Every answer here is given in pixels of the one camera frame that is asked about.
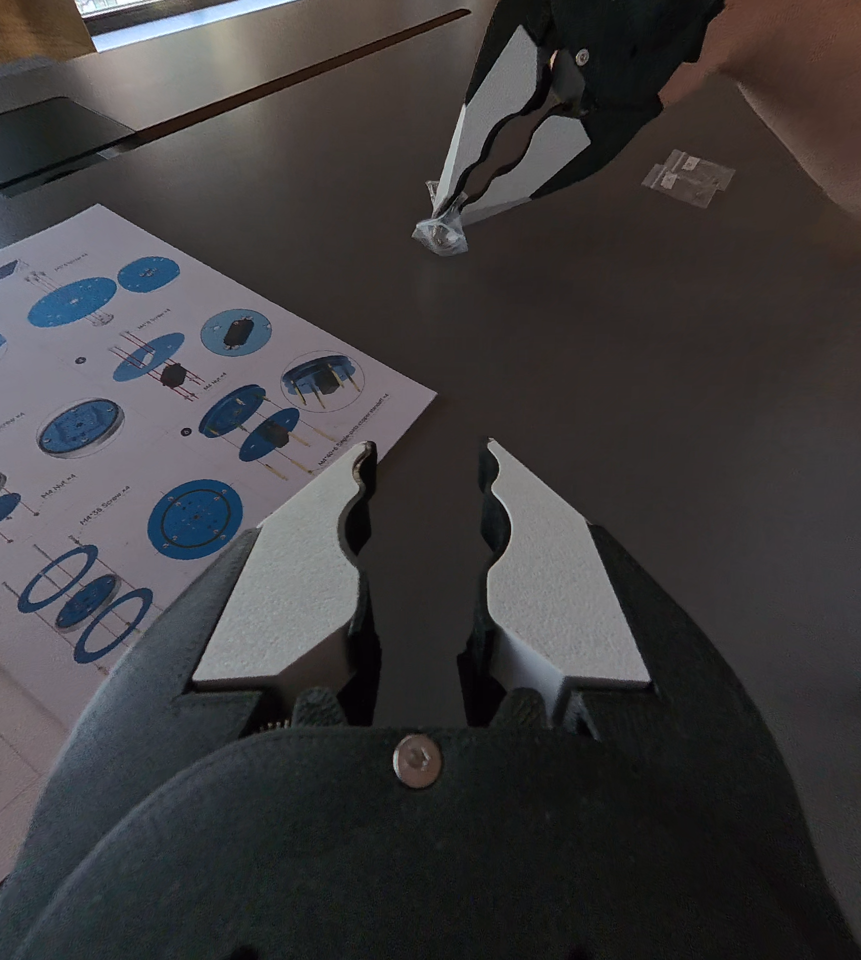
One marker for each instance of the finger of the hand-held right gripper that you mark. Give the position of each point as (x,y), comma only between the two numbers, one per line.
(502,90)
(550,154)

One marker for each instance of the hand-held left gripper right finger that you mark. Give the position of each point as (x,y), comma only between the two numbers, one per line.
(558,600)

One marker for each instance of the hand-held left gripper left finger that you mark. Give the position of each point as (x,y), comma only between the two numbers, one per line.
(288,600)

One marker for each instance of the small clear screw bag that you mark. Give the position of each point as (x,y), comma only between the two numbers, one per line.
(442,236)

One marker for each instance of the person's right forearm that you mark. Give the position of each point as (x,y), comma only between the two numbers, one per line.
(813,97)

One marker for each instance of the black desk panel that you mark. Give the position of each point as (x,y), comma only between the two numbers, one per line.
(25,150)

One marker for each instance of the small clear parts bag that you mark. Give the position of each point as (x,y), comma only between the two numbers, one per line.
(700,166)
(678,189)

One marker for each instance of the blue printed instruction sheet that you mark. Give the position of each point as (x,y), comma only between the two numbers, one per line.
(138,420)

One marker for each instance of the bright window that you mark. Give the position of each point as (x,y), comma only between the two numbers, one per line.
(175,19)

